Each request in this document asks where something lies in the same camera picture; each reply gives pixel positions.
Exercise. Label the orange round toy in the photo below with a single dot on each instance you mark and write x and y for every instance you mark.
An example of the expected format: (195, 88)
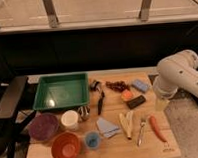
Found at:
(126, 95)

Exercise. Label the purple bowl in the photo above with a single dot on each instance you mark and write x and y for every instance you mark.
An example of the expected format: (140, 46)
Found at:
(43, 127)

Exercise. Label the blue folded cloth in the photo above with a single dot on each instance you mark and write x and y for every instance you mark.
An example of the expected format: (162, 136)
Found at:
(107, 128)

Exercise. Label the yellow banana peel toy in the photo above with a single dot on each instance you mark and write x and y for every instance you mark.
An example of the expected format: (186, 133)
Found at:
(126, 120)

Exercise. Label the black rectangular block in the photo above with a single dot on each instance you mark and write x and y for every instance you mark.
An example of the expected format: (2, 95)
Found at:
(136, 101)

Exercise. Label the wooden board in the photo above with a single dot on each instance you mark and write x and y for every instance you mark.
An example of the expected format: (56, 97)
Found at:
(119, 146)

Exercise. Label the green plastic tray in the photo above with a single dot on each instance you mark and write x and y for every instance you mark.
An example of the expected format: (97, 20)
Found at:
(61, 92)

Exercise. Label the shiny metal cup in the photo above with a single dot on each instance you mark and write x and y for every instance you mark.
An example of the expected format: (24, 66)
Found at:
(83, 112)

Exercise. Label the white cup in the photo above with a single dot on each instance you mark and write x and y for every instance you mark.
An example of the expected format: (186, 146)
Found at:
(70, 120)

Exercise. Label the silver fork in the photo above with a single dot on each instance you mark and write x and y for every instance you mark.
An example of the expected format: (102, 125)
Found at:
(142, 125)

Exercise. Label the blue small cup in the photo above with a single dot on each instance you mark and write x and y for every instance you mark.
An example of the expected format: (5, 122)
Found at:
(92, 140)

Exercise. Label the blue sponge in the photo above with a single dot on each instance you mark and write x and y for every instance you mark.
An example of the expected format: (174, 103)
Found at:
(140, 85)

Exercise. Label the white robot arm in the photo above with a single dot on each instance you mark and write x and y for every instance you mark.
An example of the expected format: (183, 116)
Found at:
(177, 71)

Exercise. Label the red bowl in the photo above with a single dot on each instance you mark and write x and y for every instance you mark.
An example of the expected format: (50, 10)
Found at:
(66, 145)

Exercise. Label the black chair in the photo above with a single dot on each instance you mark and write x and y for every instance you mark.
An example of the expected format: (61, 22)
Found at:
(10, 130)

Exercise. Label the orange carrot toy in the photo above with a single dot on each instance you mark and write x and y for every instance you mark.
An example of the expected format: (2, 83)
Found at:
(156, 129)

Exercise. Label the dark red grapes toy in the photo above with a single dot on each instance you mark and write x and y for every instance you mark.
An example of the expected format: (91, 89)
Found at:
(117, 86)

